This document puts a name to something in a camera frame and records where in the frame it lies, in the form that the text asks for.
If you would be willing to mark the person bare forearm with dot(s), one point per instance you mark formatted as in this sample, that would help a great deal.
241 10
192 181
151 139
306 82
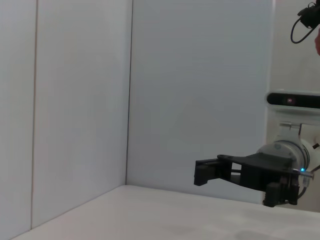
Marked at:
318 42

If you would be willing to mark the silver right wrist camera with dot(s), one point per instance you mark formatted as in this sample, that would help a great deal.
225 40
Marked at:
290 101

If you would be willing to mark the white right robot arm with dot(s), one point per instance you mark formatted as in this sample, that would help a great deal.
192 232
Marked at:
287 150

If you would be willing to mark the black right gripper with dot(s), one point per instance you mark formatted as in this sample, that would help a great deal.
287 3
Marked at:
262 172

